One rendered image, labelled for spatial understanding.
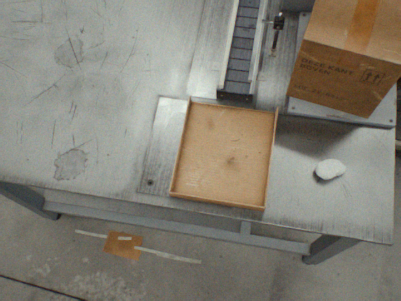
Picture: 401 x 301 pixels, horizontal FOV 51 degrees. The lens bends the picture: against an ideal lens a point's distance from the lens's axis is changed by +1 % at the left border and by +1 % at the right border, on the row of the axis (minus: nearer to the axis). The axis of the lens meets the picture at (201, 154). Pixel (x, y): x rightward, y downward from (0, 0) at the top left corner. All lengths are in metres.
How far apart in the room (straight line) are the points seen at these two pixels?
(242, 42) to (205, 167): 0.40
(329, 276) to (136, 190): 1.10
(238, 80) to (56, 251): 1.25
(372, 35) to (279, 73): 0.35
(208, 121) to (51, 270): 1.16
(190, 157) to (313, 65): 0.41
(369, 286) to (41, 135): 1.48
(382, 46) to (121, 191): 0.75
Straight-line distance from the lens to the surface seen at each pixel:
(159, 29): 1.42
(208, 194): 1.15
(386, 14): 1.13
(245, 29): 1.34
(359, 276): 2.05
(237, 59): 1.28
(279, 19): 1.25
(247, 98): 1.24
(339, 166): 1.20
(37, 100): 1.39
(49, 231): 2.14
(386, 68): 1.08
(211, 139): 1.21
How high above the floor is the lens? 1.95
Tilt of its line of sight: 69 degrees down
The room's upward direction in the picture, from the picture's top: 6 degrees counter-clockwise
